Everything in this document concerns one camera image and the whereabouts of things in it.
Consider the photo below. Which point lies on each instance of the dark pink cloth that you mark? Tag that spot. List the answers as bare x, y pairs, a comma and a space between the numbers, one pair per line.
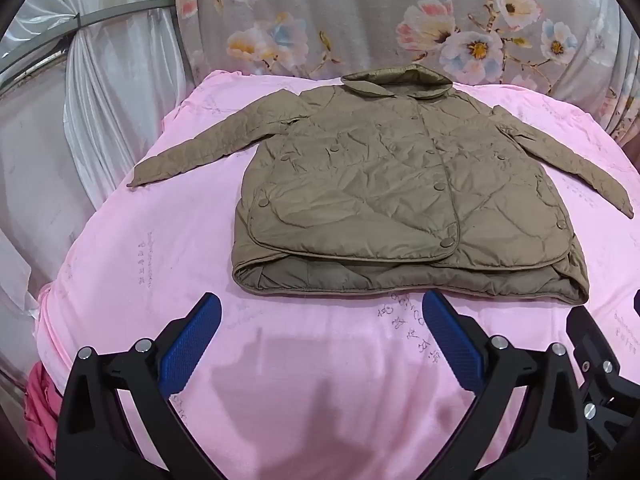
40, 410

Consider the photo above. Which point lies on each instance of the olive quilted jacket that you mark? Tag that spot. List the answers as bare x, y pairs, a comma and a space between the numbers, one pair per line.
375, 185

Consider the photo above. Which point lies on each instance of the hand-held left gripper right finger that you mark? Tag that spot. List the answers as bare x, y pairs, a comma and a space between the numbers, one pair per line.
455, 345

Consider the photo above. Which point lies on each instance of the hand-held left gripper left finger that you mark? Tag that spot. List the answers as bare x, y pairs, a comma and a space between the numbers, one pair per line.
192, 340

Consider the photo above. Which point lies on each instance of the white satin curtain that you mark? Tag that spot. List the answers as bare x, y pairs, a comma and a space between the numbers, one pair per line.
115, 110

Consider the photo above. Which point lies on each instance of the pink bed sheet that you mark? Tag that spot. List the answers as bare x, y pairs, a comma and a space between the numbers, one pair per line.
150, 260

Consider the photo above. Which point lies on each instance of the grey metal rail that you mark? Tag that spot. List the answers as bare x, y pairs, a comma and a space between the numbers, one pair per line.
125, 11

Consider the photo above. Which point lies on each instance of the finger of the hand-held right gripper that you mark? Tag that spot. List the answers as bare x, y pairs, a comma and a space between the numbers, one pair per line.
592, 345

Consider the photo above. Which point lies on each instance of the grey floral blanket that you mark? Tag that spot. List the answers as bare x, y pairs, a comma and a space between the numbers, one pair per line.
350, 15

